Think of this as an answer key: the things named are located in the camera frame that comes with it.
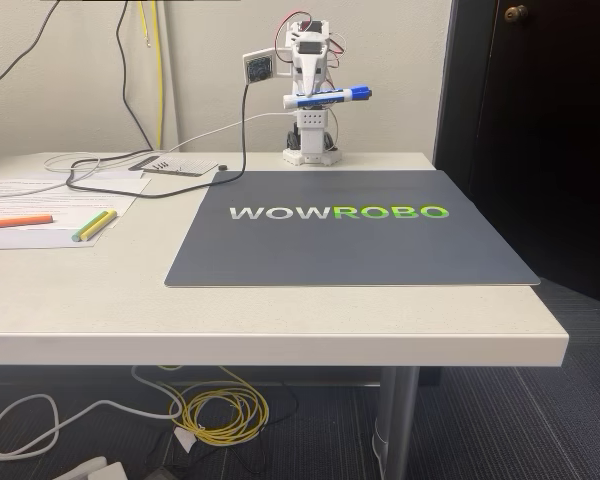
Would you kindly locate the blue dry erase marker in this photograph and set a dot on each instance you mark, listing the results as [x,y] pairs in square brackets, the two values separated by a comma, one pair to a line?
[350,93]

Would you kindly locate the dark grey WOWROBO mat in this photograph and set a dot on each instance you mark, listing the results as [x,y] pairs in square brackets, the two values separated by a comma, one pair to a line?
[330,250]

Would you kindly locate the white printed paper sheet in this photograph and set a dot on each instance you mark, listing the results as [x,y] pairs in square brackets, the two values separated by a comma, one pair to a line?
[125,185]
[30,237]

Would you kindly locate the green marker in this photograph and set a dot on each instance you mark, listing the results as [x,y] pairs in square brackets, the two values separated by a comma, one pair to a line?
[89,224]

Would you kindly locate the white power strip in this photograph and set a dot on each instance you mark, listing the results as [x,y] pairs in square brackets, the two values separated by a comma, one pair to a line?
[100,472]

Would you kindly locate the orange marker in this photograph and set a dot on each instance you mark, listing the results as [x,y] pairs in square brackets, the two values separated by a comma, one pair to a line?
[17,221]

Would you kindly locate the brass door knob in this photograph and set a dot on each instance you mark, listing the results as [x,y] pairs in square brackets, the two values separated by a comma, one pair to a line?
[516,13]

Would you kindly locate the white gripper camera box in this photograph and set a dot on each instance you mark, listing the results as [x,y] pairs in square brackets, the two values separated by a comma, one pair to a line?
[259,67]

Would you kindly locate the yellow marker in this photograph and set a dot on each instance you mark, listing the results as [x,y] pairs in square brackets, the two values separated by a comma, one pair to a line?
[101,224]

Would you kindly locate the dark door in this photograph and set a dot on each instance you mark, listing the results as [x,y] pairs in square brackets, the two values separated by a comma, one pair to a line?
[555,125]

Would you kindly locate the grey metal table leg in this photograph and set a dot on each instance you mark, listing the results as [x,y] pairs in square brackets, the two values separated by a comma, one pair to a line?
[397,425]

